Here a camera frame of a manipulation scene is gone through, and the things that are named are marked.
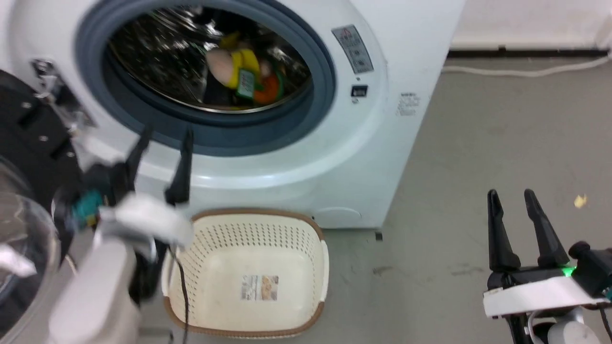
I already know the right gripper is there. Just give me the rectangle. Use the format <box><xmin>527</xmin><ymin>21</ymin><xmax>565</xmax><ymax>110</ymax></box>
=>
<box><xmin>483</xmin><ymin>189</ymin><xmax>612</xmax><ymax>318</ymax></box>

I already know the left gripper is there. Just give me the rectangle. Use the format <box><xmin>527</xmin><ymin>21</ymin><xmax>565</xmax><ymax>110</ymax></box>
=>
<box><xmin>53</xmin><ymin>125</ymin><xmax>194</xmax><ymax>247</ymax></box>

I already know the yellow and pink plush doll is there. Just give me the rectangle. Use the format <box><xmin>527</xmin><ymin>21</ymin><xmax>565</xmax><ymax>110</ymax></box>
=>
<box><xmin>206</xmin><ymin>31</ymin><xmax>262</xmax><ymax>92</ymax></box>

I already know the orange and green plush toy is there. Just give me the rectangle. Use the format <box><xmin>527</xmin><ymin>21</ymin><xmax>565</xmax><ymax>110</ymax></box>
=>
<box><xmin>252</xmin><ymin>62</ymin><xmax>287</xmax><ymax>106</ymax></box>

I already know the cream perforated laundry basket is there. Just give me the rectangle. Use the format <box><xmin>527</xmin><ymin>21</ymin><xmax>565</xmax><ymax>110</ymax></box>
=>
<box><xmin>162</xmin><ymin>208</ymin><xmax>330</xmax><ymax>339</ymax></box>

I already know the printed basket label sticker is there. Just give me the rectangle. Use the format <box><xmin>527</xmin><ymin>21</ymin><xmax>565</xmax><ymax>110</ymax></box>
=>
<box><xmin>240</xmin><ymin>275</ymin><xmax>279</xmax><ymax>301</ymax></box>

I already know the white front-load washing machine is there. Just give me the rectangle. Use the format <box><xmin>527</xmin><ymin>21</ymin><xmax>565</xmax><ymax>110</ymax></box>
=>
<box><xmin>0</xmin><ymin>0</ymin><xmax>467</xmax><ymax>231</ymax></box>

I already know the grey rubber door gasket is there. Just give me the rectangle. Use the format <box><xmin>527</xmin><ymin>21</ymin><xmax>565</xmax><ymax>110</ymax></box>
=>
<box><xmin>74</xmin><ymin>0</ymin><xmax>337</xmax><ymax>157</ymax></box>

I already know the shiny steel washer drum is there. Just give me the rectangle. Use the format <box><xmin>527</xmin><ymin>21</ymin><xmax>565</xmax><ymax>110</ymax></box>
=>
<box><xmin>108</xmin><ymin>5</ymin><xmax>314</xmax><ymax>114</ymax></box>

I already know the metal door hinge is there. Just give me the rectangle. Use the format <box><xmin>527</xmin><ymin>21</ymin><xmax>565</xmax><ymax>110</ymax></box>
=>
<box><xmin>31</xmin><ymin>57</ymin><xmax>96</xmax><ymax>129</ymax></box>

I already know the black glass washer door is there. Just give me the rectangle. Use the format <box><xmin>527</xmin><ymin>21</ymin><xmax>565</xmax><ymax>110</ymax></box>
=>
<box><xmin>0</xmin><ymin>69</ymin><xmax>83</xmax><ymax>344</ymax></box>

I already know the grey printed text label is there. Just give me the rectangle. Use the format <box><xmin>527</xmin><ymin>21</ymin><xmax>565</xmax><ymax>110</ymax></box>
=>
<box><xmin>396</xmin><ymin>92</ymin><xmax>421</xmax><ymax>117</ymax></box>

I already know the round filter cover panel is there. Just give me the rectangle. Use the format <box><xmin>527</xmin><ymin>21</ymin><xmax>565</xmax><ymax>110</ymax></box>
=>
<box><xmin>313</xmin><ymin>206</ymin><xmax>369</xmax><ymax>229</ymax></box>

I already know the black baseboard strip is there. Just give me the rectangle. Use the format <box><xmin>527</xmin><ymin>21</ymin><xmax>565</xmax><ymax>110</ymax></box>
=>
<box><xmin>447</xmin><ymin>48</ymin><xmax>610</xmax><ymax>59</ymax></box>

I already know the grey warning sticker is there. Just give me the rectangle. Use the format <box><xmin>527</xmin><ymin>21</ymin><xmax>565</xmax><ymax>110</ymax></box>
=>
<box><xmin>331</xmin><ymin>25</ymin><xmax>374</xmax><ymax>75</ymax></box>

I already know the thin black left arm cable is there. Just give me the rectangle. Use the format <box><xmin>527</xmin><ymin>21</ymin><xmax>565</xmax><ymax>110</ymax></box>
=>
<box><xmin>167</xmin><ymin>244</ymin><xmax>190</xmax><ymax>344</ymax></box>

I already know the white floor hose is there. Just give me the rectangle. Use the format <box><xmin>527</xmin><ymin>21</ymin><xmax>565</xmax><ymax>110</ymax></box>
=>
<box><xmin>442</xmin><ymin>53</ymin><xmax>612</xmax><ymax>78</ymax></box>

